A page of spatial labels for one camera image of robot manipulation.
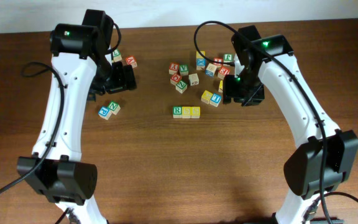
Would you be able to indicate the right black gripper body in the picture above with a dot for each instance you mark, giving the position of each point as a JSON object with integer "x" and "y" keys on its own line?
{"x": 243, "y": 88}

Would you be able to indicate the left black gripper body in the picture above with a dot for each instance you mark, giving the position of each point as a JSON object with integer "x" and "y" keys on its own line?
{"x": 117, "y": 79}

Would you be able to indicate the yellow lone block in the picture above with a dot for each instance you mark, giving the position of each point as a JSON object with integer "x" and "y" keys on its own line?
{"x": 195, "y": 112}

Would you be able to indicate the yellow S block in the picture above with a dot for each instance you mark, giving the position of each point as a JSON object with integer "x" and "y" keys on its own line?
{"x": 186, "y": 112}

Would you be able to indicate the green R letter block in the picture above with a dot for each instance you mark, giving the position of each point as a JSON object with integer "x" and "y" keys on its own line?
{"x": 177, "y": 112}

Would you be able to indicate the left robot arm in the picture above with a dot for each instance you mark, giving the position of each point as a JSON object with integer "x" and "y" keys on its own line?
{"x": 81, "y": 68}

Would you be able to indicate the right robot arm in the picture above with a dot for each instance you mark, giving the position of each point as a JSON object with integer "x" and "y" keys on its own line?
{"x": 324, "y": 154}

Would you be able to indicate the green L letter block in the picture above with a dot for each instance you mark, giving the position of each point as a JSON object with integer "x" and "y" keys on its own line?
{"x": 116, "y": 56}

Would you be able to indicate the red A letter block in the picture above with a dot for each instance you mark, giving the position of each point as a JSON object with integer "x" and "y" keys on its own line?
{"x": 130, "y": 60}

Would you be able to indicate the yellow block far right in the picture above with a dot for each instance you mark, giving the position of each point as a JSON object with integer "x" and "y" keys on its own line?
{"x": 220, "y": 89}

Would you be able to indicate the red E letter block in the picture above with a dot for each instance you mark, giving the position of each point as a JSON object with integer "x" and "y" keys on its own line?
{"x": 223, "y": 71}

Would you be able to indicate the green N letter block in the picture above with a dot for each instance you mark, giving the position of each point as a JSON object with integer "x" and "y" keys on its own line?
{"x": 114, "y": 107}

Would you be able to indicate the blue 1 number block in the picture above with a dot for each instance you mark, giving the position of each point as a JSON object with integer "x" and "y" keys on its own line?
{"x": 215, "y": 100}

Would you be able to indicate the green J letter block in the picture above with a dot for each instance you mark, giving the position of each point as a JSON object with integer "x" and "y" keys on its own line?
{"x": 227, "y": 58}

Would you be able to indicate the blue P letter block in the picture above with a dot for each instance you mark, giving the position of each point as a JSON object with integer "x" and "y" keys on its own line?
{"x": 105, "y": 112}

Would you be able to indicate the red I letter block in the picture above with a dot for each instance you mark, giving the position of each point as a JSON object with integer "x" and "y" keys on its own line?
{"x": 218, "y": 62}

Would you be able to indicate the yellow block beside Z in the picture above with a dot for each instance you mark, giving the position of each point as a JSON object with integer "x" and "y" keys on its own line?
{"x": 206, "y": 96}

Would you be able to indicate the blue edged wooden block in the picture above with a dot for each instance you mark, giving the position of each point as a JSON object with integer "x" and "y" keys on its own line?
{"x": 210, "y": 70}

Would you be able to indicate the blue X letter block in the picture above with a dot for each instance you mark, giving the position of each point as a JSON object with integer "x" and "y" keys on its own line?
{"x": 200, "y": 63}

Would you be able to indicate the yellow block top right cluster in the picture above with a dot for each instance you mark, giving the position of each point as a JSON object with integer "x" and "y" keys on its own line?
{"x": 200, "y": 54}

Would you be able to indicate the red Y letter block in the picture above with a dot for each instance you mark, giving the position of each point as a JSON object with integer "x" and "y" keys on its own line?
{"x": 173, "y": 68}

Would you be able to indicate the red Q letter block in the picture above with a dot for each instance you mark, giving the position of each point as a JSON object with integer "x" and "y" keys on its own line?
{"x": 175, "y": 79}

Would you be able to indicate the green V letter block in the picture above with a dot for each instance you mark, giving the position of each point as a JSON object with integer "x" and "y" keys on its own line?
{"x": 184, "y": 70}

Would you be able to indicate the green Z letter block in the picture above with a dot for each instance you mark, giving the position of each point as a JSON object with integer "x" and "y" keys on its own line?
{"x": 181, "y": 86}

